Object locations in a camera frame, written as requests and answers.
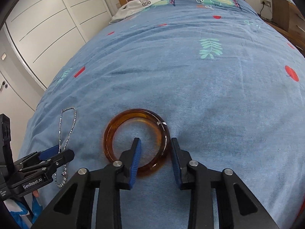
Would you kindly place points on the white garment on bed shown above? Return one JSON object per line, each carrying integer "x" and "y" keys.
{"x": 131, "y": 8}

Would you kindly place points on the blue gloved hand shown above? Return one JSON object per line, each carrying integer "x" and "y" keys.
{"x": 25, "y": 217}

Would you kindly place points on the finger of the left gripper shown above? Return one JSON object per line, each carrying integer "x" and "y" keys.
{"x": 48, "y": 151}
{"x": 57, "y": 159}

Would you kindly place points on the amber bangle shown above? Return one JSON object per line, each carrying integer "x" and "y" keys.
{"x": 165, "y": 141}

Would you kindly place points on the white wardrobe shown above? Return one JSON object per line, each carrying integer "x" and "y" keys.
{"x": 37, "y": 40}

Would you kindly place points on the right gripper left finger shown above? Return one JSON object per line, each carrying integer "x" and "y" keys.
{"x": 72, "y": 207}

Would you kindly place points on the wooden drawer cabinet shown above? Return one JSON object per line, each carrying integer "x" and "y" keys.
{"x": 289, "y": 22}

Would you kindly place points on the blue patterned bed cover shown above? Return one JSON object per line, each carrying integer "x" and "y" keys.
{"x": 228, "y": 85}

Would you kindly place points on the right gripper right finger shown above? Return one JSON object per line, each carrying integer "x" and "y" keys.
{"x": 237, "y": 205}

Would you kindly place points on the wall power socket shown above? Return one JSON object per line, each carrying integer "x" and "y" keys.
{"x": 266, "y": 3}

